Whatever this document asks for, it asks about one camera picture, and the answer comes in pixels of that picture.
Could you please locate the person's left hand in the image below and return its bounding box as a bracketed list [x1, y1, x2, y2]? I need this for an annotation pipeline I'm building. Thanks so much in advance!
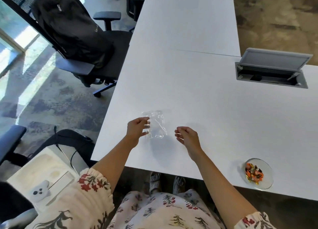
[126, 117, 151, 147]

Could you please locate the person's left grey shoe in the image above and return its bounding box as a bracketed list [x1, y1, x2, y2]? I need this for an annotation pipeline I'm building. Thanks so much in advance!
[149, 172, 162, 194]

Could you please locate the clear glass bowl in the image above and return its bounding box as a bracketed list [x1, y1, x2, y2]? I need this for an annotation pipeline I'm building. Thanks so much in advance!
[244, 158, 274, 190]

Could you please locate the blue padded chair armrest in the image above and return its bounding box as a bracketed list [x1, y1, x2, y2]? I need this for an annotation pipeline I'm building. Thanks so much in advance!
[0, 125, 27, 166]

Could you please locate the grey open desk cable box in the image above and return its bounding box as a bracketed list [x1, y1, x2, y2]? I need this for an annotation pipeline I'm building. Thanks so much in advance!
[235, 47, 313, 89]

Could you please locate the person's grey shoe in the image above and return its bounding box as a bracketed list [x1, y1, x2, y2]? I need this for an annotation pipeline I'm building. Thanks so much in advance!
[149, 172, 162, 194]
[172, 176, 187, 195]

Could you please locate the person's right grey shoe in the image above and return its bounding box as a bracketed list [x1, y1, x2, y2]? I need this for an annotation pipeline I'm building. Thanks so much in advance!
[172, 176, 187, 195]

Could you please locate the pile of wrapped candies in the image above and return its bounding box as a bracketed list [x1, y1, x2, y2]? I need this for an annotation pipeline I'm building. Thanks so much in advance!
[245, 163, 264, 185]

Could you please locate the black mesh office chair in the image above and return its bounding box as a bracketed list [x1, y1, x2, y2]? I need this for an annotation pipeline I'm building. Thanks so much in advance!
[0, 0, 133, 98]

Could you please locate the black cable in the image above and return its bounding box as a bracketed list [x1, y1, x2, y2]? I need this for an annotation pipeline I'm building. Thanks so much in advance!
[53, 126, 93, 168]

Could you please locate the white slim box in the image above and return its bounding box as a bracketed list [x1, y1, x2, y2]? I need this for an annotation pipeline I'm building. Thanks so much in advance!
[46, 171, 75, 206]

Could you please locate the person's left forearm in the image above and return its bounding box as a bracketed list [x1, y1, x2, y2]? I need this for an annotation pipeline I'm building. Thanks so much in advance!
[92, 136, 139, 194]

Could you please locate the clear plastic bag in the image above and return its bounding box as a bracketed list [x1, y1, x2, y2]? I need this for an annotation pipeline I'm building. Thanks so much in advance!
[142, 110, 167, 139]

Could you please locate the person's right forearm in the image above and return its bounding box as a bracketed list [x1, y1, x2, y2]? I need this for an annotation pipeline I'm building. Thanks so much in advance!
[191, 149, 258, 229]

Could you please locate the white floral dress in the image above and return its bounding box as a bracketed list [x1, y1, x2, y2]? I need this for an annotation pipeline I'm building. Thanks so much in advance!
[25, 168, 277, 229]

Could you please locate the black bag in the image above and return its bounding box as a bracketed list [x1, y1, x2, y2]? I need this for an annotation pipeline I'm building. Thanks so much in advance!
[32, 129, 97, 169]

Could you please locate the white flat box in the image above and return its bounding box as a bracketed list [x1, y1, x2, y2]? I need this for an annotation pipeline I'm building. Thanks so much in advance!
[7, 145, 80, 207]

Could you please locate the white game controller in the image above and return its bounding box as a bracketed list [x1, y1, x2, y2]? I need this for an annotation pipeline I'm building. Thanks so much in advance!
[29, 180, 52, 203]

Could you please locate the black backpack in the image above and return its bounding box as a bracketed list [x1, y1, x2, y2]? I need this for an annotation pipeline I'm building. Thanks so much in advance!
[31, 0, 115, 69]

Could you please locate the person's right hand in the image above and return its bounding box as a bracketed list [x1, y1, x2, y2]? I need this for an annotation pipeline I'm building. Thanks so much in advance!
[174, 126, 202, 160]

